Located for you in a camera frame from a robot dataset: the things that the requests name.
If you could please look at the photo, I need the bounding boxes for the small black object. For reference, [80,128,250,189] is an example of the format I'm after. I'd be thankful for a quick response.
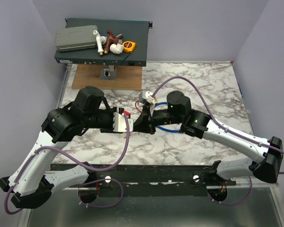
[116,33,124,39]

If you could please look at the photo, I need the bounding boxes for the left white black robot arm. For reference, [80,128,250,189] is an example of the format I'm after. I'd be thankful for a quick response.
[0,86,133,215]

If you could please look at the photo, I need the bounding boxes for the grey metal bracket stand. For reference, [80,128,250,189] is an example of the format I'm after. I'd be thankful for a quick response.
[100,65,116,80]

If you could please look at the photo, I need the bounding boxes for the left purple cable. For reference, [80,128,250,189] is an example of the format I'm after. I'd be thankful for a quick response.
[4,113,131,215]

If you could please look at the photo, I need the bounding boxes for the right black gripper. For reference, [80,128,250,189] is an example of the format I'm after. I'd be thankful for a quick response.
[133,106,183,136]

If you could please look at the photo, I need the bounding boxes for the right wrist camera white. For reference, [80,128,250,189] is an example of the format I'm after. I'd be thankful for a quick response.
[139,90,155,106]

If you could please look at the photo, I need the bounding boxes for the dark rack server unit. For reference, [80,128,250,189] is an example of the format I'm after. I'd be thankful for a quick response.
[54,18,152,67]

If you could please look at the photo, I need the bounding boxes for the wooden board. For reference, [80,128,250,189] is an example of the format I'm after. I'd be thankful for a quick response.
[71,64,142,90]

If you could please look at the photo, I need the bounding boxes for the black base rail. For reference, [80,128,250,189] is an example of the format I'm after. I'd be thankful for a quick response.
[49,163,242,198]

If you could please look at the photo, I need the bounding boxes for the white pipe faucet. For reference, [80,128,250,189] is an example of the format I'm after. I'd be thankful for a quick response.
[93,30,107,56]

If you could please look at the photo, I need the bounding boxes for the brown tap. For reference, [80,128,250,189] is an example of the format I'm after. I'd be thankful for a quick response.
[104,29,119,54]

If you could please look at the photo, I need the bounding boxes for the white pipe elbow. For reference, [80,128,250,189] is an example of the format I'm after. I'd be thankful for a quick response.
[109,43,124,54]

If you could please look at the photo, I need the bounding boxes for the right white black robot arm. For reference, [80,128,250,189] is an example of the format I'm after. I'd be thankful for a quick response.
[133,91,283,185]

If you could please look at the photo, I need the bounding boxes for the red cable lock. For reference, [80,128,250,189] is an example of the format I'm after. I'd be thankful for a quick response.
[124,100,142,116]

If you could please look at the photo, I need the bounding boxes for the grey plastic case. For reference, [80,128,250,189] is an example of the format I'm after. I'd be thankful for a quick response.
[55,25,98,52]

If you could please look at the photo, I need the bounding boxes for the blue cable lock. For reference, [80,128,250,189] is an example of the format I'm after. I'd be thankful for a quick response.
[155,101,183,133]

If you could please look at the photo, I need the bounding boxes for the yellow tape measure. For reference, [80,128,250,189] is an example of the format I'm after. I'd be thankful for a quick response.
[122,41,136,53]

